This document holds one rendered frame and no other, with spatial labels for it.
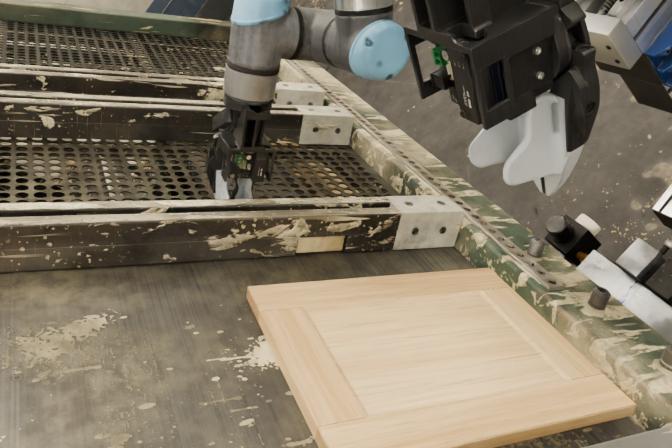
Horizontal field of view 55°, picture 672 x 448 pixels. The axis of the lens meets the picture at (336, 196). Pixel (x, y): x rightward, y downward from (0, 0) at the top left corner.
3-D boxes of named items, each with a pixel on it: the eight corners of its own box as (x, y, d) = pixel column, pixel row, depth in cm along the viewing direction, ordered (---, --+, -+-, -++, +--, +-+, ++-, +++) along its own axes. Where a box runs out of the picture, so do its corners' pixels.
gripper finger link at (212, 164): (204, 193, 100) (210, 141, 96) (202, 189, 101) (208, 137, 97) (234, 193, 102) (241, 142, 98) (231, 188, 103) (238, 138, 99)
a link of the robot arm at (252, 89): (220, 58, 94) (273, 62, 97) (216, 88, 95) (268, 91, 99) (233, 74, 88) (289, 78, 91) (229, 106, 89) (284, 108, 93)
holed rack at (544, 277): (564, 289, 96) (565, 285, 96) (548, 290, 95) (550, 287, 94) (249, 23, 228) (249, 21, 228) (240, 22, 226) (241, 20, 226)
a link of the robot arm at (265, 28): (306, -1, 87) (247, -8, 83) (293, 77, 91) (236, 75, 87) (282, -14, 93) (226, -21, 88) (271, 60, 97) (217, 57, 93)
